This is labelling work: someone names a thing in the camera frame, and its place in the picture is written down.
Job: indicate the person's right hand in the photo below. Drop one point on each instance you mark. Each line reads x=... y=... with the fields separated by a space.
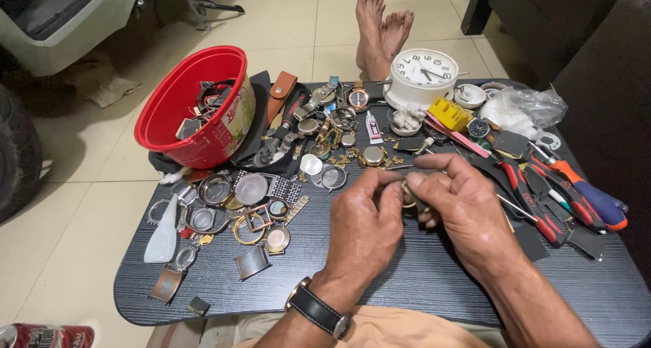
x=470 y=215

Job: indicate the person's left hand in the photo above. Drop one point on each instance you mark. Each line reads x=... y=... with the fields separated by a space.
x=363 y=231

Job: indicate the small gold watch case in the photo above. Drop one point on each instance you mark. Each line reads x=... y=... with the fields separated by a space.
x=409 y=195

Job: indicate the thin metal rod tool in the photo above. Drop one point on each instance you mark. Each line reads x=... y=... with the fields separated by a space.
x=516 y=207

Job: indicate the red black pliers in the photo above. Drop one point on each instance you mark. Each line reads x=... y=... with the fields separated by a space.
x=534 y=205
x=572 y=195

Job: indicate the black sandpaper piece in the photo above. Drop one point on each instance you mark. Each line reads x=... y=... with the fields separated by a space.
x=531 y=241

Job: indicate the gold round watch case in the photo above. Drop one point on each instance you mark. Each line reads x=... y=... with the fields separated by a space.
x=374 y=156

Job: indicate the pink tweezers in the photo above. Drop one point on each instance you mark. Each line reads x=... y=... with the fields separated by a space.
x=450 y=136

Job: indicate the grey sandpaper piece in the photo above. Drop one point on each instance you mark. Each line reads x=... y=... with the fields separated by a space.
x=511 y=143

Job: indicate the round watch crystal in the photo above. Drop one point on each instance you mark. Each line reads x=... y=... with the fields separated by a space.
x=311 y=164

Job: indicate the black dial watch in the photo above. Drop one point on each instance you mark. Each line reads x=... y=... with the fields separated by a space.
x=478 y=128

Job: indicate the silver mesh watch band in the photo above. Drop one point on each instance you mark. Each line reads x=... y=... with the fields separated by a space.
x=285 y=188

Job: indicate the cluster of watches and links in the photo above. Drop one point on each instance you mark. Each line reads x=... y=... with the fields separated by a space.
x=338 y=134

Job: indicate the person's beige shorts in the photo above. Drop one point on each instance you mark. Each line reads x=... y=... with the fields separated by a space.
x=386 y=330

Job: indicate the white glue tube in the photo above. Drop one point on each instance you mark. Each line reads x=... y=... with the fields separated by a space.
x=374 y=128

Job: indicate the yellow plastic watch holder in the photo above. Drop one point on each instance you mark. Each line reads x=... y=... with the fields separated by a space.
x=448 y=113

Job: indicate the small white bowl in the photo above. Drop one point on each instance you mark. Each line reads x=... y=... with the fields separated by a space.
x=399 y=129

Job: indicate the white plastic hook piece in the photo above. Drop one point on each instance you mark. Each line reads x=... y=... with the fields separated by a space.
x=551 y=140

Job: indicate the square steel watch case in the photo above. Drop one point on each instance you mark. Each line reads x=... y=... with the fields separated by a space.
x=253 y=263

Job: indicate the white cotton wad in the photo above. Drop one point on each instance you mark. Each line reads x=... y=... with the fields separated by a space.
x=408 y=116

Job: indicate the small white dish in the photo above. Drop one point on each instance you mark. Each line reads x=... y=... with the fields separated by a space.
x=470 y=96

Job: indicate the clear plastic bag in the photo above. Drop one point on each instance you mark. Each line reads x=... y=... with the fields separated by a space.
x=529 y=111

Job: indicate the rose gold watch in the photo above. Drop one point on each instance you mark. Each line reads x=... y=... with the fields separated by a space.
x=358 y=98

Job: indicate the silver metal band watch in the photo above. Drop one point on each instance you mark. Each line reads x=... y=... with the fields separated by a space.
x=315 y=101

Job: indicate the pile of assorted watch cases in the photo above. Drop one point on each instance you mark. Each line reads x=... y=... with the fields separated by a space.
x=224 y=210

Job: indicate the white alarm clock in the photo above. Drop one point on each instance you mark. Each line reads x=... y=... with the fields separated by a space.
x=422 y=78

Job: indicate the black cloth sheet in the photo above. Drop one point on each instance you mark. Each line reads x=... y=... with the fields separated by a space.
x=257 y=119

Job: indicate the brown leather pouch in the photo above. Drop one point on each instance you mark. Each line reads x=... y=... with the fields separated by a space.
x=279 y=96

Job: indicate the small black block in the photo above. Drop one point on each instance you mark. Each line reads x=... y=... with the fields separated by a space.
x=198 y=306

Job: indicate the person's bare foot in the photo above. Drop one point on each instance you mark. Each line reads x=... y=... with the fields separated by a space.
x=369 y=27
x=394 y=42

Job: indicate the heap of watch parts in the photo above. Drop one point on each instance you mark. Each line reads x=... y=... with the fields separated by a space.
x=208 y=106

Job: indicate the white plastic squeeze bottle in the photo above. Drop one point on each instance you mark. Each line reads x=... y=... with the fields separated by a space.
x=162 y=236

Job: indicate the brown square watch case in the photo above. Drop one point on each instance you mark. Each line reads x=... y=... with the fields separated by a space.
x=166 y=285

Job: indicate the red plastic bowl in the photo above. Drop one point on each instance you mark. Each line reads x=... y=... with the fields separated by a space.
x=173 y=109

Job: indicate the brown crumpled rag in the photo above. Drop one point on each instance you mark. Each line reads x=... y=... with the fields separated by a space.
x=104 y=83

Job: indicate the red drink can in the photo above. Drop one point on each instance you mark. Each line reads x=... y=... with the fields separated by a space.
x=48 y=336

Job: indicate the black scooter tyre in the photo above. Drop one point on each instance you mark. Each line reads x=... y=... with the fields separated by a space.
x=18 y=154

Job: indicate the white scooter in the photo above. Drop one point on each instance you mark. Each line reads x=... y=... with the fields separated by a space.
x=61 y=17

